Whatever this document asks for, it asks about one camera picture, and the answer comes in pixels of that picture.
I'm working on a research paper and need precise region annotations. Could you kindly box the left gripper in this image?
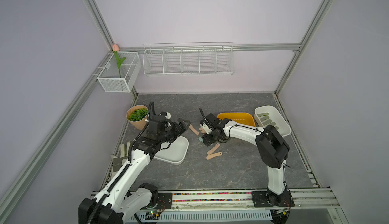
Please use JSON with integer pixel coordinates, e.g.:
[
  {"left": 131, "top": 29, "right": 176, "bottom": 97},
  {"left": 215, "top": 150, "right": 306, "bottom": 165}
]
[{"left": 158, "top": 118, "right": 190, "bottom": 144}]

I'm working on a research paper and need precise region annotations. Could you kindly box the white storage box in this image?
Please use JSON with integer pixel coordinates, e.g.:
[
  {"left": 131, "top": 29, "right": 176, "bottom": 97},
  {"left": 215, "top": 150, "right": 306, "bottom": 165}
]
[
  {"left": 154, "top": 136, "right": 189, "bottom": 165},
  {"left": 254, "top": 105, "right": 291, "bottom": 137}
]

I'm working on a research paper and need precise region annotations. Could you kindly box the yellow storage box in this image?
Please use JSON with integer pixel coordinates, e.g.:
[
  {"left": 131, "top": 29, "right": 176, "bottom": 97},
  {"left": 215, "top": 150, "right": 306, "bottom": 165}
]
[{"left": 217, "top": 112, "right": 256, "bottom": 127}]

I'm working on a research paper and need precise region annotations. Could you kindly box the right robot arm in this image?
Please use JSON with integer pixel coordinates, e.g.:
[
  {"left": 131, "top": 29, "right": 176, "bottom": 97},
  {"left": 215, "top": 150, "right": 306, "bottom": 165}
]
[{"left": 200, "top": 109, "right": 290, "bottom": 206}]

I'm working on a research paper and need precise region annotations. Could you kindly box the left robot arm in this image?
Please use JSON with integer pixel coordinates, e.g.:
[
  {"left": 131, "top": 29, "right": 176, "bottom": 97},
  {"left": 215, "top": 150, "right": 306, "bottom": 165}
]
[{"left": 78, "top": 101, "right": 191, "bottom": 224}]

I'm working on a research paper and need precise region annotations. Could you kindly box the pink knife by box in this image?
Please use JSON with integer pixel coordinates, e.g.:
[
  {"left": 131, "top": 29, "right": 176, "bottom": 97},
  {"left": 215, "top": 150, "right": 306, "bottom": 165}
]
[{"left": 189, "top": 124, "right": 200, "bottom": 135}]

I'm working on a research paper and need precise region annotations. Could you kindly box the potted green plant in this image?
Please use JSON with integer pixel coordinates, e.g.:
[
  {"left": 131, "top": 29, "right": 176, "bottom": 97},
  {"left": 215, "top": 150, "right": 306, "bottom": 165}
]
[{"left": 126, "top": 105, "right": 148, "bottom": 130}]

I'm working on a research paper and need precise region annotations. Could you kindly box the white mesh basket small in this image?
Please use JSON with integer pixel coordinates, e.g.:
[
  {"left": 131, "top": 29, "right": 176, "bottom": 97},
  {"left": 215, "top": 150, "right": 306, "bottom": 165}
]
[{"left": 97, "top": 52, "right": 141, "bottom": 93}]

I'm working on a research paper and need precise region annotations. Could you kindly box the artificial tulip flower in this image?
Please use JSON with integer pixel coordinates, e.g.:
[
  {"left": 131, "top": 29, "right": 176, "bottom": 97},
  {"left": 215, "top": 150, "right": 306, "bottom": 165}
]
[{"left": 112, "top": 44, "right": 126, "bottom": 78}]

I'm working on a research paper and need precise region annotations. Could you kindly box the white wire basket long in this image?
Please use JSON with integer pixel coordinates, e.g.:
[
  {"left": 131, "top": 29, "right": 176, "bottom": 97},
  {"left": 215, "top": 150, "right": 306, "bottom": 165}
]
[{"left": 143, "top": 42, "right": 235, "bottom": 76}]

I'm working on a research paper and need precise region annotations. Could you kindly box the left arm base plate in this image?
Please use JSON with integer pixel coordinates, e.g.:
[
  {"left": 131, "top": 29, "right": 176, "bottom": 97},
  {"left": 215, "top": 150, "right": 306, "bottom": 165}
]
[{"left": 141, "top": 192, "right": 173, "bottom": 210}]

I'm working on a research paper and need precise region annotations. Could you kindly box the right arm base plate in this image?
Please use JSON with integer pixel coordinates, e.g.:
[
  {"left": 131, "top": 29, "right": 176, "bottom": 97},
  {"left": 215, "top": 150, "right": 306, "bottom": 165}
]
[{"left": 251, "top": 189, "right": 295, "bottom": 208}]

